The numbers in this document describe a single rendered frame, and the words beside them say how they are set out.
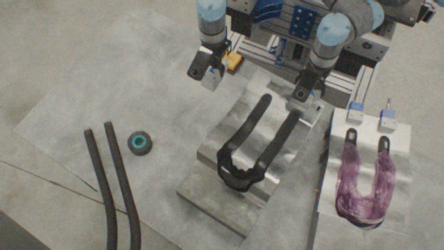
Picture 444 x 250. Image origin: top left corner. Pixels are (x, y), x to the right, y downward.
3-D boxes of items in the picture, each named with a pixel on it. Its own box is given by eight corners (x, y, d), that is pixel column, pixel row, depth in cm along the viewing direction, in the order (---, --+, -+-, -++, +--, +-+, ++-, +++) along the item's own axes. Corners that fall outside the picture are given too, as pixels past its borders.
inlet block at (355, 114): (349, 92, 138) (353, 85, 133) (363, 96, 137) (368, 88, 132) (343, 124, 133) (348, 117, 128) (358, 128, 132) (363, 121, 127)
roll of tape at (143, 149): (154, 135, 134) (152, 131, 131) (150, 157, 131) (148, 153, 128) (132, 133, 135) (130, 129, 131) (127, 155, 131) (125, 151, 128)
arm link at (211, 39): (216, 40, 103) (191, 27, 105) (216, 50, 107) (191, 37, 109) (231, 21, 105) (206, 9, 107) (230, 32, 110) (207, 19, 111)
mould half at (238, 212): (255, 82, 143) (259, 62, 130) (318, 117, 137) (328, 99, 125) (177, 195, 126) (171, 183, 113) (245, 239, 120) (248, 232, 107)
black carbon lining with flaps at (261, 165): (263, 94, 133) (266, 79, 124) (304, 116, 129) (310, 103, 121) (207, 176, 121) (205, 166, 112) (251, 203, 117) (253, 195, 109)
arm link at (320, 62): (332, 64, 104) (305, 51, 106) (328, 73, 108) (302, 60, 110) (344, 45, 106) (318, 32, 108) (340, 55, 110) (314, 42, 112)
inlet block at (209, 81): (222, 58, 135) (222, 48, 130) (234, 64, 134) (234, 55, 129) (200, 85, 130) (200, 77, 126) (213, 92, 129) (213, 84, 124)
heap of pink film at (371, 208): (340, 139, 127) (347, 130, 120) (394, 153, 125) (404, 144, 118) (327, 215, 117) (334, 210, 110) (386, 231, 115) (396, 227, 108)
